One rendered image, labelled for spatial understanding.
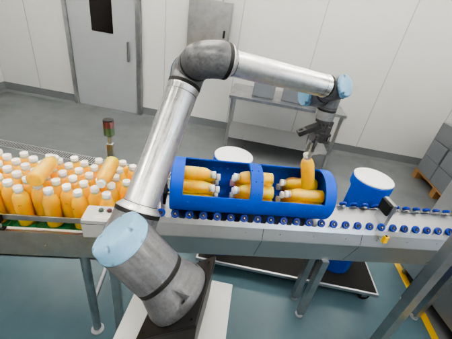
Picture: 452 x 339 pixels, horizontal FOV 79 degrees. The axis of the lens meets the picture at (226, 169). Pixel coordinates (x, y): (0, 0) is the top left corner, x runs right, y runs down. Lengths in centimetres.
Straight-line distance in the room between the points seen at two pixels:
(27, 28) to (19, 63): 66
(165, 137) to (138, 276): 43
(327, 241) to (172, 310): 116
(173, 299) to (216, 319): 24
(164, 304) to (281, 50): 420
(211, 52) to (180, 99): 18
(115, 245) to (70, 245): 90
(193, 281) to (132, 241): 20
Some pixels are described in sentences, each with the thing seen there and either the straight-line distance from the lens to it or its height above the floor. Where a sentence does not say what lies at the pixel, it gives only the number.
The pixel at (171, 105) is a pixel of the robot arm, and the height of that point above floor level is 164.
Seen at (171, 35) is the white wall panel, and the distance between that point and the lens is 482.
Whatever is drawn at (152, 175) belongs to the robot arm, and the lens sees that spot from 90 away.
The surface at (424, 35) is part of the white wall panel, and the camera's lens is 509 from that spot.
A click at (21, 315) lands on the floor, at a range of 247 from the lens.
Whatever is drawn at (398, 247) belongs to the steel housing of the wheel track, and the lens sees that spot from 202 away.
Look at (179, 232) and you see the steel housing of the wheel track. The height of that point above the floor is 86.
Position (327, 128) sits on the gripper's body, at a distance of 145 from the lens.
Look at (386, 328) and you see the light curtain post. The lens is 228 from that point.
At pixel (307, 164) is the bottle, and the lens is 150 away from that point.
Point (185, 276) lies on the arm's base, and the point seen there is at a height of 132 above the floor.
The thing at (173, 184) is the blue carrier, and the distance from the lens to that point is 137.
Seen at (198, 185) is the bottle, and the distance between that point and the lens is 142.
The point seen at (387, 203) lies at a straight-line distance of 191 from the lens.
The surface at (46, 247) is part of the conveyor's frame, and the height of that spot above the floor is 79.
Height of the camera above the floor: 196
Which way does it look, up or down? 31 degrees down
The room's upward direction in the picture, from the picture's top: 9 degrees clockwise
